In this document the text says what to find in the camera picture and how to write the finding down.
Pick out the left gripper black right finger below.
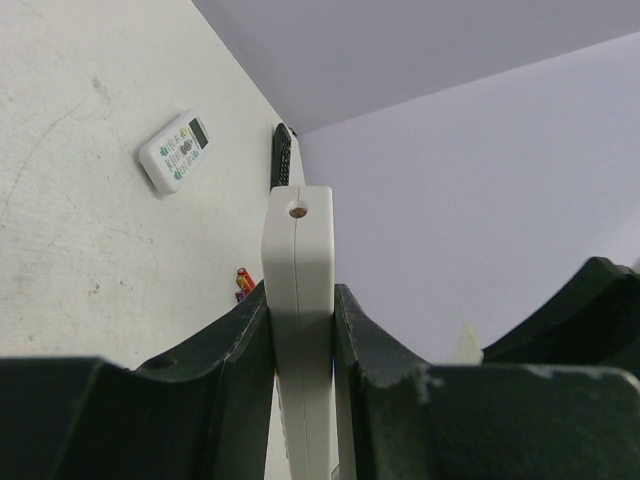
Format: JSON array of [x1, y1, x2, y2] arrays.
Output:
[[334, 284, 639, 479]]

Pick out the red orange battery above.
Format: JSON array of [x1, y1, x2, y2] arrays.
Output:
[[236, 267, 256, 294]]

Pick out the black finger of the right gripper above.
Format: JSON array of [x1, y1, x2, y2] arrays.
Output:
[[483, 257, 639, 365]]

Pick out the white AC remote with display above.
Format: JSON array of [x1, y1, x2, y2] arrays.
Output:
[[138, 109, 211, 196]]

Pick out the white battery cover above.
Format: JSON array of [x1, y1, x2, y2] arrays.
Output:
[[451, 323, 484, 366]]

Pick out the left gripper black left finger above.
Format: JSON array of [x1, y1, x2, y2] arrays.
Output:
[[1, 286, 275, 479]]

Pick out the black TV remote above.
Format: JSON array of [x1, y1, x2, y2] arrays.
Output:
[[270, 123, 292, 189]]

